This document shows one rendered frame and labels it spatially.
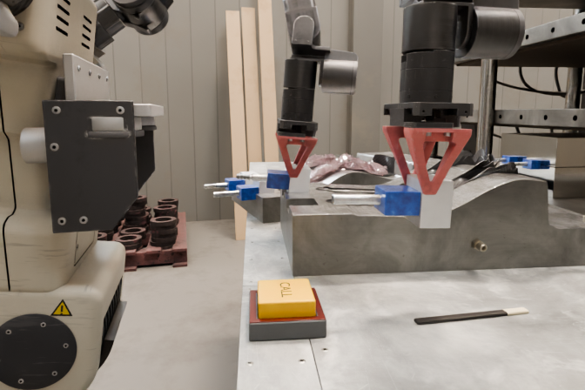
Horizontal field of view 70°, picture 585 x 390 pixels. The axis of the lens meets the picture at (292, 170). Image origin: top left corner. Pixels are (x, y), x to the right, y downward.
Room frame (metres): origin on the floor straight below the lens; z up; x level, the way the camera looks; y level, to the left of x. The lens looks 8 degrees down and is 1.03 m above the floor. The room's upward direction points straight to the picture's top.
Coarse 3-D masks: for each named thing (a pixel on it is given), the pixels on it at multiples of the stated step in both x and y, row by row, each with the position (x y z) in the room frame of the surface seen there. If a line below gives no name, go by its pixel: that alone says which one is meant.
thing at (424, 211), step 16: (416, 176) 0.49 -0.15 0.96; (432, 176) 0.49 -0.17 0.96; (384, 192) 0.46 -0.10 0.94; (400, 192) 0.46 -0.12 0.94; (416, 192) 0.46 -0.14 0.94; (448, 192) 0.46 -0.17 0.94; (384, 208) 0.46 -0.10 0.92; (400, 208) 0.46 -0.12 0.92; (416, 208) 0.46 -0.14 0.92; (432, 208) 0.46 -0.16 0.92; (448, 208) 0.46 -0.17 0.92; (416, 224) 0.46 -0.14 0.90; (432, 224) 0.46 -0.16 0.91; (448, 224) 0.46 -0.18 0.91
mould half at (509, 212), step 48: (288, 192) 0.72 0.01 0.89; (336, 192) 0.74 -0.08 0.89; (480, 192) 0.60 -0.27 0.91; (528, 192) 0.60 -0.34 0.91; (288, 240) 0.63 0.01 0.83; (336, 240) 0.57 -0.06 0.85; (384, 240) 0.58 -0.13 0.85; (432, 240) 0.58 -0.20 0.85; (528, 240) 0.60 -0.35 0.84; (576, 240) 0.61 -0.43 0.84
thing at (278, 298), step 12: (264, 288) 0.44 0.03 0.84; (276, 288) 0.44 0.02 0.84; (288, 288) 0.44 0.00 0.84; (300, 288) 0.44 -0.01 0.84; (264, 300) 0.41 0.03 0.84; (276, 300) 0.41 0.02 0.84; (288, 300) 0.41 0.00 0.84; (300, 300) 0.41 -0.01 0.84; (312, 300) 0.41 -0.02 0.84; (264, 312) 0.41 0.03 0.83; (276, 312) 0.41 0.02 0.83; (288, 312) 0.41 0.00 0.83; (300, 312) 0.41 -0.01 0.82; (312, 312) 0.41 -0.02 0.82
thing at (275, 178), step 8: (304, 168) 0.73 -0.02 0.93; (240, 176) 0.74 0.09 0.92; (248, 176) 0.75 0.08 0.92; (256, 176) 0.75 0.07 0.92; (264, 176) 0.75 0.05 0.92; (272, 176) 0.73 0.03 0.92; (280, 176) 0.73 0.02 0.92; (288, 176) 0.73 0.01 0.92; (304, 176) 0.73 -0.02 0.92; (272, 184) 0.73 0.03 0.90; (280, 184) 0.73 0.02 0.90; (288, 184) 0.73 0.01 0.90; (296, 184) 0.73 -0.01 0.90; (304, 184) 0.73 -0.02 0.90
